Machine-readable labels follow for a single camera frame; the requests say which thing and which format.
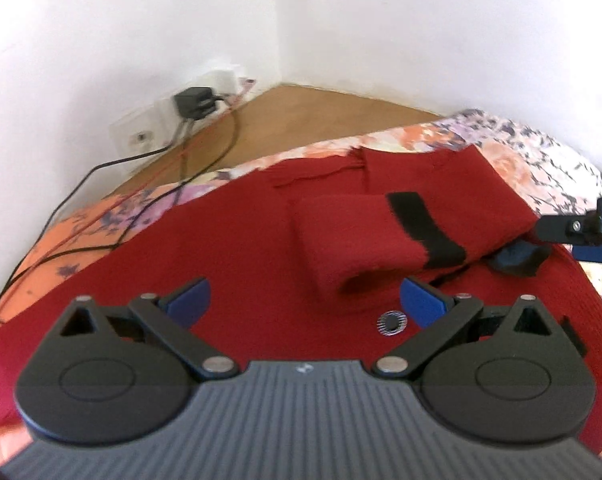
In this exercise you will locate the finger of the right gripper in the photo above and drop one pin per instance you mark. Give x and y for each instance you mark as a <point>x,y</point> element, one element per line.
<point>582,233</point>

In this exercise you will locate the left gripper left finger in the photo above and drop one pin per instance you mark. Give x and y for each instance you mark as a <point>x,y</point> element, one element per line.
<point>111,375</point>

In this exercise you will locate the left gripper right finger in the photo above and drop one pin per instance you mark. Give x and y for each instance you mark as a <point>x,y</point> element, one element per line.
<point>501,375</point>

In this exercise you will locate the red knit sweater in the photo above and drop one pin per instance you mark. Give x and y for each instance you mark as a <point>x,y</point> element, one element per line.
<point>304,256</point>

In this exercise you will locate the floral bed sheet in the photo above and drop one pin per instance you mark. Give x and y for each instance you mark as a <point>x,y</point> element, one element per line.
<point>548,176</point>

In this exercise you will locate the black power adapter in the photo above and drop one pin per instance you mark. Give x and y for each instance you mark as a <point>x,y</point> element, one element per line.
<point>195,103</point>

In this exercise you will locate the white wall socket strip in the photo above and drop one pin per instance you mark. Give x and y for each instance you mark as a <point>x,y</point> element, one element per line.
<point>151,130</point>

